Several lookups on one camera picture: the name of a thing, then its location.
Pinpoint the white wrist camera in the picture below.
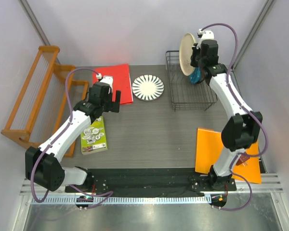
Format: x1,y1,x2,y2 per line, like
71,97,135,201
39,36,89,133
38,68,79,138
197,29,214,42
95,73,113,93

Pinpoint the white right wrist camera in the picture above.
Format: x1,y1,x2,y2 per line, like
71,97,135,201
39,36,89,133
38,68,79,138
197,29,214,42

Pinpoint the green booklet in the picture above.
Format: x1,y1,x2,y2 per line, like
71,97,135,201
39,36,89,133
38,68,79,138
80,116,108,155

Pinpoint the blue polka dot plate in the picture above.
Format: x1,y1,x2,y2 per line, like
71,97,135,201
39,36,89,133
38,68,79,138
189,67,203,84

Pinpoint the white blue striped plate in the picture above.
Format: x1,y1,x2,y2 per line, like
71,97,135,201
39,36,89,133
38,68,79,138
131,75,165,102

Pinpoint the white slotted cable duct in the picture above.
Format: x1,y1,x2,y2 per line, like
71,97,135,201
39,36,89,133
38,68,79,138
42,194,211,205

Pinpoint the cream plate with twig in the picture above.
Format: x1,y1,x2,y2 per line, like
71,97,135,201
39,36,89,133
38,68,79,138
179,33,196,76

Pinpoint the black wire dish rack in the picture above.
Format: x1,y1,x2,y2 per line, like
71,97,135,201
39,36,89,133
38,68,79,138
165,50,218,111

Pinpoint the orange folder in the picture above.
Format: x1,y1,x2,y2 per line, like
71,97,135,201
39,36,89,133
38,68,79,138
195,128,262,184

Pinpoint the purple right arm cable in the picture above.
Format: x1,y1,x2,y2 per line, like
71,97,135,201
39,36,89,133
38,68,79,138
199,23,269,212

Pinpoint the small brown block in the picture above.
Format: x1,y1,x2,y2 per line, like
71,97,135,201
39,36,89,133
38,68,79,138
236,154,250,166

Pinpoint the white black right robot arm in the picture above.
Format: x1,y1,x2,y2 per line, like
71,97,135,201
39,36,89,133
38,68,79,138
191,39,263,190

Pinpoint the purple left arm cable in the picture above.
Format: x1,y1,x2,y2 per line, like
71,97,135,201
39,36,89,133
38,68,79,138
30,67,114,209

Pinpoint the red folder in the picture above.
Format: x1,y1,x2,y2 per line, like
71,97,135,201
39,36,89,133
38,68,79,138
95,64,133,104

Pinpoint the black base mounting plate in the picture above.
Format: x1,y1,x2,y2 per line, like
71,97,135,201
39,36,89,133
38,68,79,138
64,168,236,197

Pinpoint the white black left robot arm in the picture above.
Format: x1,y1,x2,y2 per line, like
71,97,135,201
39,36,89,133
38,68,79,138
25,76,121,192

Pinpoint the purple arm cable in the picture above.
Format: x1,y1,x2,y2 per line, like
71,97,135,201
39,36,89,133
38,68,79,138
30,67,114,209
199,23,269,212

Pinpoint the orange wooden rack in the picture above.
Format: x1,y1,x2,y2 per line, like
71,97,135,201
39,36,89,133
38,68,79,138
1,46,89,149

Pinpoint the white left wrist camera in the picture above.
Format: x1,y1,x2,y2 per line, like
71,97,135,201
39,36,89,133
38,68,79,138
95,73,113,93

